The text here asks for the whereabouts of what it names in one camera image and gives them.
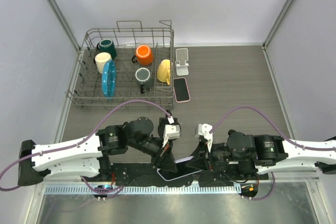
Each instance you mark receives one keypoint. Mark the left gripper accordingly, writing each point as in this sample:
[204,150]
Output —
[164,157]

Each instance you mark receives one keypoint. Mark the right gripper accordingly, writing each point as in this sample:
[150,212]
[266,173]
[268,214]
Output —
[203,159]

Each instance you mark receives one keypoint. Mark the phone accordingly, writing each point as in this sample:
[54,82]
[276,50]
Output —
[181,90]
[182,171]

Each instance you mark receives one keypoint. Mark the black round-base phone stand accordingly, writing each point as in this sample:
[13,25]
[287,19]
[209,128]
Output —
[161,127]

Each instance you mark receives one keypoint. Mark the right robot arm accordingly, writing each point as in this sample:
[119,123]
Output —
[250,155]

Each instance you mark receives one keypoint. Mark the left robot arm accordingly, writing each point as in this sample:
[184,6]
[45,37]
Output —
[89,157]

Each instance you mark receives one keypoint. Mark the phone in pink case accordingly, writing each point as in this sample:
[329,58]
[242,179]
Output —
[181,90]

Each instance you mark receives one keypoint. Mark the white folding phone stand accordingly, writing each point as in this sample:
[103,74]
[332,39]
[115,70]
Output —
[181,61]

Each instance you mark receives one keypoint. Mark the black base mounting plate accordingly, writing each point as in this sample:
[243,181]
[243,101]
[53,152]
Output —
[144,175]

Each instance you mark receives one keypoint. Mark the grey mug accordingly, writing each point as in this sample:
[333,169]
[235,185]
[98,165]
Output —
[145,79]

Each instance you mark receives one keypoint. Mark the yellow mug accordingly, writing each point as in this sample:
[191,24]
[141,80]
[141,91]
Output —
[164,72]

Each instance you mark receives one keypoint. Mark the blue dotted plate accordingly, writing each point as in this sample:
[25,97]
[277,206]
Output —
[108,79]

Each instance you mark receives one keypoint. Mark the orange mug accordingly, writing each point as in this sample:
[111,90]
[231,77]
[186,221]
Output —
[143,55]

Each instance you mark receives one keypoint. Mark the cream ribbed mug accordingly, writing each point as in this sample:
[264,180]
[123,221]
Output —
[101,59]

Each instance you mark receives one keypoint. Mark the dark green mug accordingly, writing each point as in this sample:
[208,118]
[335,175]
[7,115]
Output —
[107,45]

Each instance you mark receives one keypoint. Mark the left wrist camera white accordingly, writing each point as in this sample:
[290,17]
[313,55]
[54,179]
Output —
[171,132]

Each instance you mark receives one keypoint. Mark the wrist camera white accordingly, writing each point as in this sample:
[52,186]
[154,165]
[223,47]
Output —
[171,132]
[204,131]

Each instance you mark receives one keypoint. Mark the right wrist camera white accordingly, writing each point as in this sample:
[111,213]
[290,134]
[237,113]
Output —
[204,131]

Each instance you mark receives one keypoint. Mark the white slotted cable duct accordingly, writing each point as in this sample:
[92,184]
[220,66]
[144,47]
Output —
[133,190]

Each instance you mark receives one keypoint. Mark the grey wire dish rack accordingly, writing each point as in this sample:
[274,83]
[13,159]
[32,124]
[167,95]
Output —
[85,89]

